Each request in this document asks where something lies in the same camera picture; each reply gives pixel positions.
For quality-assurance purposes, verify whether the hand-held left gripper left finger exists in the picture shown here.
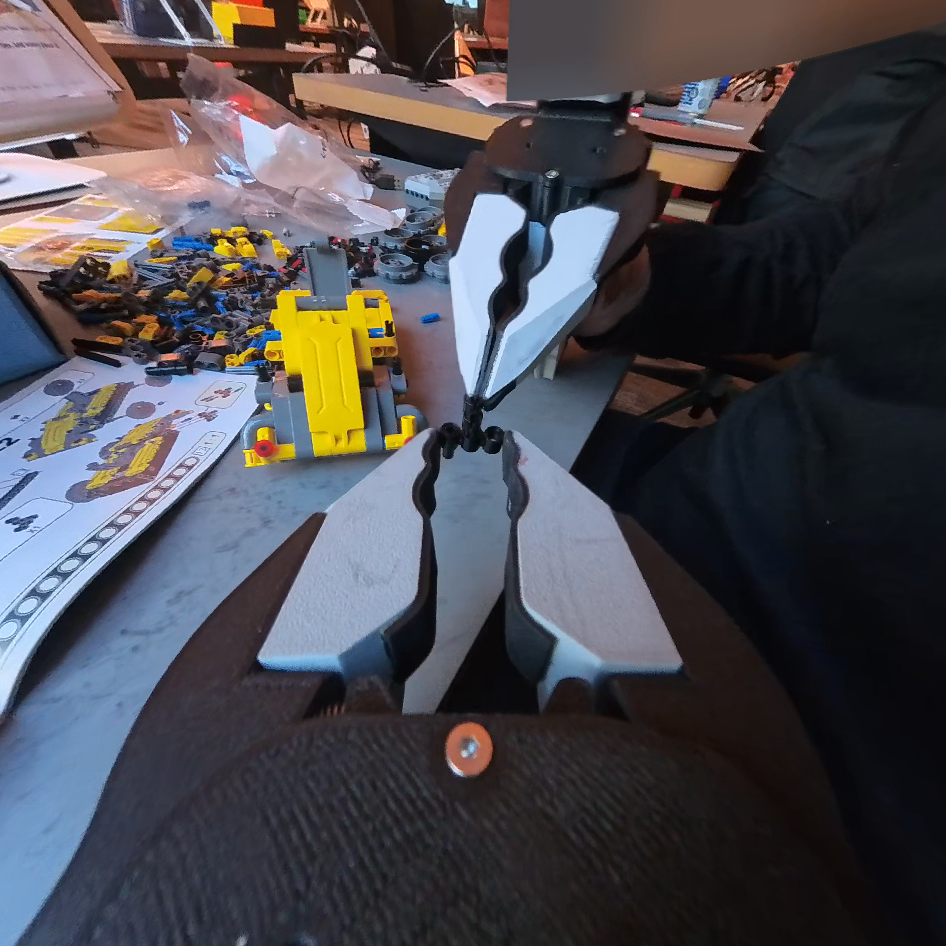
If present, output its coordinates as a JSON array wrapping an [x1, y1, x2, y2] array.
[[256, 427, 442, 684]]

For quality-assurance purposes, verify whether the person's right hand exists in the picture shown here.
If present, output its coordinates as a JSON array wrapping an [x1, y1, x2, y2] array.
[[573, 244, 653, 341]]

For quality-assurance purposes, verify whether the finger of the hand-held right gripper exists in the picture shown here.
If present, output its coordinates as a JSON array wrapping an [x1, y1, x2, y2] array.
[[448, 191, 531, 400], [479, 204, 622, 406]]

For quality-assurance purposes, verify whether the background table with pale edge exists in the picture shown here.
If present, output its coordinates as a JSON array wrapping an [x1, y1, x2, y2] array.
[[292, 70, 762, 193]]

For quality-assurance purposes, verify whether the grey battery box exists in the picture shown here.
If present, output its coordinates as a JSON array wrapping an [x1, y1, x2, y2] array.
[[403, 169, 463, 211]]

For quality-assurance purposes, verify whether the clear plastic bag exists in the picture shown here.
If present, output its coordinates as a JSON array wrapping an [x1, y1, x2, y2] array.
[[96, 55, 407, 245]]

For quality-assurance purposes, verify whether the yellow printed leaflet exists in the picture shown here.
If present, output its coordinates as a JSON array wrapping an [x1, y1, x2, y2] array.
[[0, 194, 189, 270]]

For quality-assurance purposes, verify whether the white flat tray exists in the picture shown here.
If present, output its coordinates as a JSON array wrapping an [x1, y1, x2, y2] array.
[[0, 151, 108, 208]]

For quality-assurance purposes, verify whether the paper instruction sheet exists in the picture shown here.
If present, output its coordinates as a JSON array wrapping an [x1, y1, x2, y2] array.
[[443, 70, 511, 108]]

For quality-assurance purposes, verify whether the person's black clothed body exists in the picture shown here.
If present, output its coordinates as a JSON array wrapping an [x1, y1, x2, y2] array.
[[569, 30, 946, 946]]

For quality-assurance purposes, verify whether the yellow grey toy vehicle model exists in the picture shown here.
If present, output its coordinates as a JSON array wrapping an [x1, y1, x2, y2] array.
[[242, 247, 430, 468]]

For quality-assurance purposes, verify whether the white printed sign board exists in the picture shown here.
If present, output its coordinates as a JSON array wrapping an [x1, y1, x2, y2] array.
[[0, 0, 123, 145]]

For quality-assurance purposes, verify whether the cluster of grey toy wheels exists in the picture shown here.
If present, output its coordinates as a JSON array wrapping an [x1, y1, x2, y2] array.
[[373, 207, 453, 285]]

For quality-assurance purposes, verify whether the pile of small building parts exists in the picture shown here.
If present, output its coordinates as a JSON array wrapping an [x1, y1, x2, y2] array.
[[37, 222, 393, 378]]

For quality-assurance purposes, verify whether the black connector piece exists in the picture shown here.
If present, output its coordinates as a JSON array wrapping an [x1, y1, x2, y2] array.
[[436, 395, 507, 458]]

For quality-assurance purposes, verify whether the open instruction booklet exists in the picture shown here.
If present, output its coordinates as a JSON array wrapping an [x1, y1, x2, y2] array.
[[0, 355, 278, 714]]

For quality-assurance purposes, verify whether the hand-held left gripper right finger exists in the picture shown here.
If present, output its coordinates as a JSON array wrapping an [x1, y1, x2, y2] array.
[[501, 429, 685, 710]]

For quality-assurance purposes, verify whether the blue kit box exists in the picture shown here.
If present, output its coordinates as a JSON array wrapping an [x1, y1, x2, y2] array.
[[0, 266, 71, 385]]

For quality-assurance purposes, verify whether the person's right forearm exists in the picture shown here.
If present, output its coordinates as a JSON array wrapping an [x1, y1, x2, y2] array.
[[573, 214, 836, 371]]

